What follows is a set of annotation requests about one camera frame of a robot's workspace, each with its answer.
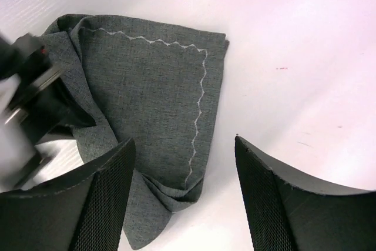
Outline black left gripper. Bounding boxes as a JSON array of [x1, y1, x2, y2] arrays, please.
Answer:
[[1, 34, 96, 189]]

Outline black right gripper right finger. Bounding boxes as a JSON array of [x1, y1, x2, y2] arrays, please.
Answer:
[[235, 136, 375, 250]]

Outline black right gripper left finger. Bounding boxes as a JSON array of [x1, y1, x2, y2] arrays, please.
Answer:
[[1, 139, 136, 251]]

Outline grey cloth napkin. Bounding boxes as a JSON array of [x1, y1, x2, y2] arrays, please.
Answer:
[[41, 14, 229, 250]]

